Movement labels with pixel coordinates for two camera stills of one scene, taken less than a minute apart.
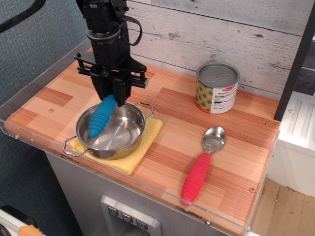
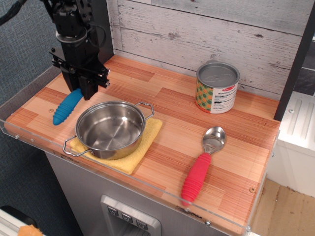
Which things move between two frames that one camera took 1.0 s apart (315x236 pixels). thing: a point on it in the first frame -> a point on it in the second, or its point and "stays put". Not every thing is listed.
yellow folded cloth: x=128 y=164 stays put
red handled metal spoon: x=213 y=139 stays put
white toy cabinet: x=293 y=162 stays put
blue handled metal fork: x=101 y=114 -> x=67 y=105
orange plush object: x=29 y=230 stays put
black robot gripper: x=110 y=58 -> x=78 y=60
